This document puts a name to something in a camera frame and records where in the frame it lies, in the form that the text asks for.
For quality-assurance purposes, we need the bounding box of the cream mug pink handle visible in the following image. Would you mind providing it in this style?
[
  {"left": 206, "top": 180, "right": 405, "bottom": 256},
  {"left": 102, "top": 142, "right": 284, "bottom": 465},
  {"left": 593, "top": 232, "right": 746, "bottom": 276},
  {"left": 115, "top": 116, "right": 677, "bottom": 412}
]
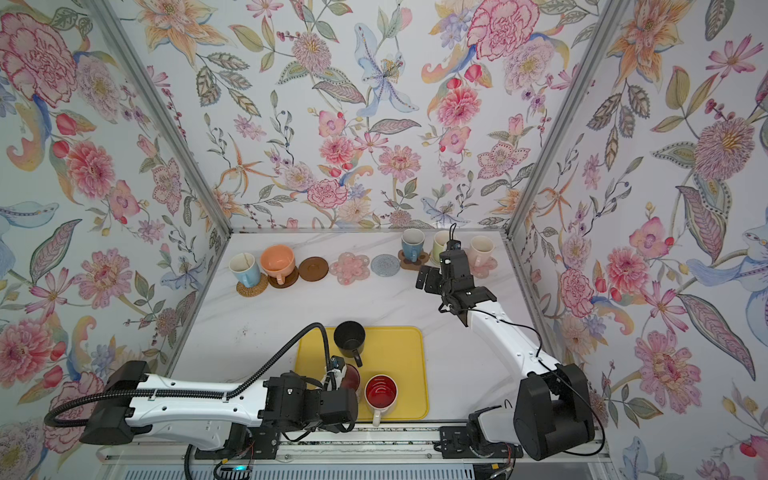
[{"left": 468, "top": 235, "right": 495, "bottom": 268}]

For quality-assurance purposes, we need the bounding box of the brown paw coaster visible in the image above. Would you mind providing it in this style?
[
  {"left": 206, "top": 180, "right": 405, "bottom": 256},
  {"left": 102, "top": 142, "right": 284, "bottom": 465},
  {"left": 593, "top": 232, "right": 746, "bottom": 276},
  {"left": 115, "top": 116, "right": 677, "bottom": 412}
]
[{"left": 398, "top": 250, "right": 430, "bottom": 271}]

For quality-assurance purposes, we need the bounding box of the brown wooden round coaster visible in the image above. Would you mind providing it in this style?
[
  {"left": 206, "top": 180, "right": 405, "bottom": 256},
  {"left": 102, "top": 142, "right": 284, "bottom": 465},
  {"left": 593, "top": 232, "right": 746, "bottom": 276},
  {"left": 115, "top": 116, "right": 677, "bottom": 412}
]
[{"left": 268, "top": 268, "right": 300, "bottom": 289}]

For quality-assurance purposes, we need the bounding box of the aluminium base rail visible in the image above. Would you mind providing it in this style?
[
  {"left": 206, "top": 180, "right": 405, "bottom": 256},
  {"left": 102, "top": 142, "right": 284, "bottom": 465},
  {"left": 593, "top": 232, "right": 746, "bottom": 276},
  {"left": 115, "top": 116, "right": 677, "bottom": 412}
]
[{"left": 95, "top": 422, "right": 619, "bottom": 479}]

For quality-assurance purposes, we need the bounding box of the dark brown round coaster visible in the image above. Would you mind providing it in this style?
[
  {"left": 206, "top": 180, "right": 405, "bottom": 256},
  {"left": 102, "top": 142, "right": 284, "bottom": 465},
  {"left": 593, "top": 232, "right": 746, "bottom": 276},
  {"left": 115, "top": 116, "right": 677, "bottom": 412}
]
[{"left": 298, "top": 256, "right": 329, "bottom": 282}]

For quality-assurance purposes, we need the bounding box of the dusty pink mug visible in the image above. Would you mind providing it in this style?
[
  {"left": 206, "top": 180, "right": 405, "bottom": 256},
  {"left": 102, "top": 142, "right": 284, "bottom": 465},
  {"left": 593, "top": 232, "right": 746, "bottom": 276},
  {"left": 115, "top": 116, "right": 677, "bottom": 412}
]
[{"left": 341, "top": 364, "right": 361, "bottom": 393}]

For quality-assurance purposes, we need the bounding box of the yellow tray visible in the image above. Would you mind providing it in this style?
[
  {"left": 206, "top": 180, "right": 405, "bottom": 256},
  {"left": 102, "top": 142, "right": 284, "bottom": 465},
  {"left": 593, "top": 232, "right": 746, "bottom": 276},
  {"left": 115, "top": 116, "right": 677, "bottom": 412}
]
[{"left": 293, "top": 326, "right": 430, "bottom": 423}]

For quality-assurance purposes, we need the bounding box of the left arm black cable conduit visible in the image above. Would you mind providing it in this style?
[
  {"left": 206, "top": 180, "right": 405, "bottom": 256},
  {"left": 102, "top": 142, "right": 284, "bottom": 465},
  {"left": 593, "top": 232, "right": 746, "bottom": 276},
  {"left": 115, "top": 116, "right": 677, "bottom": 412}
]
[{"left": 43, "top": 322, "right": 332, "bottom": 428}]

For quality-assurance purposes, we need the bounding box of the woven rattan round coaster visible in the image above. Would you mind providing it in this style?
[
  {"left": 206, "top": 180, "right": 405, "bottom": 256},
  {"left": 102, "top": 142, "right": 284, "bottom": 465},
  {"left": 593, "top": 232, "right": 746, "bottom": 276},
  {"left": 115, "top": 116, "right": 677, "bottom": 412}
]
[{"left": 236, "top": 273, "right": 269, "bottom": 298}]

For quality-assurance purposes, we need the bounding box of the pink flower coaster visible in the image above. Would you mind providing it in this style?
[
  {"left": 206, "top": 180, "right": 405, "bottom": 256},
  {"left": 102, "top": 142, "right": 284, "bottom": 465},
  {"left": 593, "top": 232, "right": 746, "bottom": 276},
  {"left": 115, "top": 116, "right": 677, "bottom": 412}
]
[
  {"left": 470, "top": 257, "right": 498, "bottom": 279},
  {"left": 329, "top": 252, "right": 370, "bottom": 286}
]

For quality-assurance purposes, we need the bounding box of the black mug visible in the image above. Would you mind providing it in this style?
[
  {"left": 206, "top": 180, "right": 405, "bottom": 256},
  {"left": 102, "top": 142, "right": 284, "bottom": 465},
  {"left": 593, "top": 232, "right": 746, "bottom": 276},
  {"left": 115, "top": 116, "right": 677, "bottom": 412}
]
[{"left": 333, "top": 321, "right": 366, "bottom": 368}]

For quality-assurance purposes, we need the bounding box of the orange mug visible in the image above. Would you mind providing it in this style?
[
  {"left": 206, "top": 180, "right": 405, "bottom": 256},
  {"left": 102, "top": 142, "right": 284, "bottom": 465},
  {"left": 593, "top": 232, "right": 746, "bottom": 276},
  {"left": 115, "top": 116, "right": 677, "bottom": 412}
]
[{"left": 260, "top": 244, "right": 296, "bottom": 286}]

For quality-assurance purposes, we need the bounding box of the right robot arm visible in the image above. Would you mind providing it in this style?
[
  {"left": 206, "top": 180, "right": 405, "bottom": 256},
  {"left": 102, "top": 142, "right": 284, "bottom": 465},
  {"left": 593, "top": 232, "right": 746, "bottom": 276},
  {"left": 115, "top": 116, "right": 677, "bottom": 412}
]
[{"left": 416, "top": 239, "right": 602, "bottom": 461}]

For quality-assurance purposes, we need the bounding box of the cream mug blue handle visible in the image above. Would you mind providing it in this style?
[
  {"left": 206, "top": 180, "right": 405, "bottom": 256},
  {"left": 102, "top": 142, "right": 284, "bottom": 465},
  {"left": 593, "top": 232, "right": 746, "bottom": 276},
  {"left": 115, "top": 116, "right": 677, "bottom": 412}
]
[{"left": 228, "top": 252, "right": 261, "bottom": 288}]

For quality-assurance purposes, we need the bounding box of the grey round coaster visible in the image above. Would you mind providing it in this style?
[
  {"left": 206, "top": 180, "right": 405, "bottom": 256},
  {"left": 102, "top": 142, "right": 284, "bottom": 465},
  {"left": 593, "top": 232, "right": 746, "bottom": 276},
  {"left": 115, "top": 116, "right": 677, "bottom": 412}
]
[{"left": 370, "top": 254, "right": 400, "bottom": 278}]

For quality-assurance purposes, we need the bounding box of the white mug green handle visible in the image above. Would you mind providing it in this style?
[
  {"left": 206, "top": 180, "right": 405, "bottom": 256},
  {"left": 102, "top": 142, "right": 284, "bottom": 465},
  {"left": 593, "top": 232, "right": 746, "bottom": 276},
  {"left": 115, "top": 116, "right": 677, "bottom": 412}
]
[{"left": 430, "top": 230, "right": 450, "bottom": 265}]

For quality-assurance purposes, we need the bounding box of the red interior white mug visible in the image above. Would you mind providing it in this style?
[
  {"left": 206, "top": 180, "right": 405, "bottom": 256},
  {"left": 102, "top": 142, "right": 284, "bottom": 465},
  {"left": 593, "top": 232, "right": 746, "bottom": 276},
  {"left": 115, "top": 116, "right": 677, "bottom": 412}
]
[{"left": 364, "top": 374, "right": 398, "bottom": 427}]

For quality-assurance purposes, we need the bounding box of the white mug blue handle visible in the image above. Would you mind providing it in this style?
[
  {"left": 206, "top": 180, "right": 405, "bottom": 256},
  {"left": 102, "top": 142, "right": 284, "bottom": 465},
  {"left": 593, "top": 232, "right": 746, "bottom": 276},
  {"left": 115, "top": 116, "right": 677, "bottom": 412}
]
[{"left": 401, "top": 228, "right": 425, "bottom": 263}]

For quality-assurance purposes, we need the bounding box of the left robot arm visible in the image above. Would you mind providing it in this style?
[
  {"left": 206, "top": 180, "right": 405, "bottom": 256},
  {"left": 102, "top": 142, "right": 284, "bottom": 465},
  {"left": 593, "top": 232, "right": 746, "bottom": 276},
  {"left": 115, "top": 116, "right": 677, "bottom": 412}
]
[{"left": 44, "top": 361, "right": 358, "bottom": 452}]

